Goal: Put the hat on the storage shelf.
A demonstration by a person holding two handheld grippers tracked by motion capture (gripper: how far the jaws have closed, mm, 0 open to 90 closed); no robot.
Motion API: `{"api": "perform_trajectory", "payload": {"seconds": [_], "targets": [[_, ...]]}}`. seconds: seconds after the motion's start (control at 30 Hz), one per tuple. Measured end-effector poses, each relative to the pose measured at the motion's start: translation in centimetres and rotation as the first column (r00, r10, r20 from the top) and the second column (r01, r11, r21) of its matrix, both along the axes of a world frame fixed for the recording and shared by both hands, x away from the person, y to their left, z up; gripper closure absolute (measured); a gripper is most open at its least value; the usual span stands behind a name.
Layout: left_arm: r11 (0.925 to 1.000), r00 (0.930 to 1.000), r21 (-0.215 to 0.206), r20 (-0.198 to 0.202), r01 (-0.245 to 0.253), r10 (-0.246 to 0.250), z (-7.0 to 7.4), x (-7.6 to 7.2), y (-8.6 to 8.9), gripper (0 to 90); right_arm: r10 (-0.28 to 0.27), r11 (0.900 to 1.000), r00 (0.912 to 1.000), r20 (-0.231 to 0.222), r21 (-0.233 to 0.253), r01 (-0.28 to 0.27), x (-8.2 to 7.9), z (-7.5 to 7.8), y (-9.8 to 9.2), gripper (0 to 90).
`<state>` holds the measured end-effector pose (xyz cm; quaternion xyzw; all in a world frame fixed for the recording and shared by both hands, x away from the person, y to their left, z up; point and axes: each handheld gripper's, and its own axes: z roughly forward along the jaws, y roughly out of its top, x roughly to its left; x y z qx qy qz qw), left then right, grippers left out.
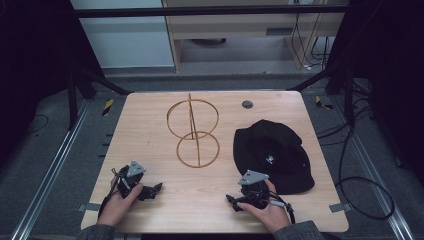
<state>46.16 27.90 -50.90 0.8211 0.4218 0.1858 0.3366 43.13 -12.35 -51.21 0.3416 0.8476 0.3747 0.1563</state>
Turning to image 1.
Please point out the black bucket hat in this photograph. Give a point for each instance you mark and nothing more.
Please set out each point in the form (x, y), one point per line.
(271, 155)

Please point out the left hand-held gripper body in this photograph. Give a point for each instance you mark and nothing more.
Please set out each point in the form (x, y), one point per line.
(130, 178)

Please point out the grey round table grommet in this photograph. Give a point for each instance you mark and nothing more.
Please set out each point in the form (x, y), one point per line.
(247, 104)

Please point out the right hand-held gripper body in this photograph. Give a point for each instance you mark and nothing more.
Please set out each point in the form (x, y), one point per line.
(255, 190)

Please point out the person's right hand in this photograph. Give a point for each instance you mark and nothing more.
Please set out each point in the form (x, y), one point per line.
(270, 216)

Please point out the person's left hand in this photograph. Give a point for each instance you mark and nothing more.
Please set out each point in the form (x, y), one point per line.
(116, 208)

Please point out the dark curtain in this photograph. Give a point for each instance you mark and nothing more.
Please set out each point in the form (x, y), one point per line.
(393, 66)
(33, 66)

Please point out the light wooden desk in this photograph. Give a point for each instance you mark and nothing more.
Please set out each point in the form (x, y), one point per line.
(233, 26)

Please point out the white cabinet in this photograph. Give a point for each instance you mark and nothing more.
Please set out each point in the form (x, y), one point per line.
(126, 40)

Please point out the yellow black striped tape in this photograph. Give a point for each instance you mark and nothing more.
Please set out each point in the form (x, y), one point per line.
(107, 107)
(321, 103)

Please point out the black horizontal frame bar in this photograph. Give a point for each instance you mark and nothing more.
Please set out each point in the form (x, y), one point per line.
(200, 12)

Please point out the aluminium floor rail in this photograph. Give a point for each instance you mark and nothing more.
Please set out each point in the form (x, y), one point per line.
(373, 173)
(50, 173)

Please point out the black metal stand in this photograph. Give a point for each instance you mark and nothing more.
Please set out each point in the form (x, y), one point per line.
(72, 100)
(349, 100)

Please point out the grey metal table bracket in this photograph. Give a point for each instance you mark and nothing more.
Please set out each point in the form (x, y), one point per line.
(340, 207)
(87, 207)

